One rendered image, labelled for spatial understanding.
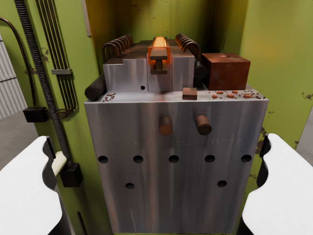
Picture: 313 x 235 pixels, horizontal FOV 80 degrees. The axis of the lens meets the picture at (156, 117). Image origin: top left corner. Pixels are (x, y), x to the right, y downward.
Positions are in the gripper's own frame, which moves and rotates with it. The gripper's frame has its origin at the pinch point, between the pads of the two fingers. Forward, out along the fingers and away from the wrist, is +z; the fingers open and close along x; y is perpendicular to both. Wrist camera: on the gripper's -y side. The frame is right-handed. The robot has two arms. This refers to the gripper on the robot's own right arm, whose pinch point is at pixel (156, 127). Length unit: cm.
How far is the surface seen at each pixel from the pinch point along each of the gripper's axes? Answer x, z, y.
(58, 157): -37, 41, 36
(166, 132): 1.2, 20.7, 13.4
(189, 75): 6.4, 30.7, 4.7
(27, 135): -145, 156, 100
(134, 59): -5.5, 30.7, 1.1
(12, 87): -196, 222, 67
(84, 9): -19.3, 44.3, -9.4
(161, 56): 0.3, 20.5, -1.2
